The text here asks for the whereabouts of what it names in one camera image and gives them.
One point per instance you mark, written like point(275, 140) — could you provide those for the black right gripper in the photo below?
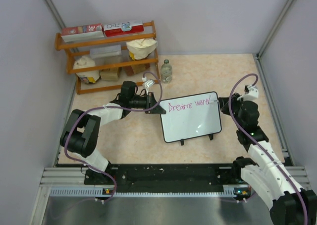
point(224, 105)

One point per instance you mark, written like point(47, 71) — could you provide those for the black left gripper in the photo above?
point(150, 101)

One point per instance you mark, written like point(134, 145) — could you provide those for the black framed whiteboard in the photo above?
point(190, 117)

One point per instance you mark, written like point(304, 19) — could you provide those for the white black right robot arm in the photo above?
point(288, 202)

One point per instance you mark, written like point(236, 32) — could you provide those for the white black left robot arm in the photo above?
point(80, 135)

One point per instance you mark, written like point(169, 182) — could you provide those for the clear glass bottle green cap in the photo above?
point(166, 72)

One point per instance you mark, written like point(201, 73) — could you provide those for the tan cardboard box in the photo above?
point(110, 74)

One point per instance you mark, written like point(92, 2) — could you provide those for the cream paper bag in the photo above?
point(141, 48)

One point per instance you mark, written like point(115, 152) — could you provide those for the orange wooden shelf rack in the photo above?
point(104, 64)

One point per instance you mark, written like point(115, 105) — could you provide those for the clear plastic container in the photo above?
point(107, 55)

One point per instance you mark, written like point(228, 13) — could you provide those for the white flour bag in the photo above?
point(87, 77)

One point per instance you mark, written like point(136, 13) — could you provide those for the red white box right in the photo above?
point(123, 28)

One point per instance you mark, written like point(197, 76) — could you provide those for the red white box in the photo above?
point(84, 32)
point(123, 28)

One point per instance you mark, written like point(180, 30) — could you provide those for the red white box left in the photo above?
point(84, 32)

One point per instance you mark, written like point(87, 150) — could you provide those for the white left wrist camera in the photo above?
point(147, 83)

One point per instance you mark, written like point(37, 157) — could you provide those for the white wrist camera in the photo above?
point(147, 83)
point(251, 94)

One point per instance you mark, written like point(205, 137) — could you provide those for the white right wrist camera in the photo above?
point(251, 94)

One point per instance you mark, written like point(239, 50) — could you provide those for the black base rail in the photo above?
point(166, 177)

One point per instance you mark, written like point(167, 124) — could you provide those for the grey slotted cable duct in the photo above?
point(227, 191)

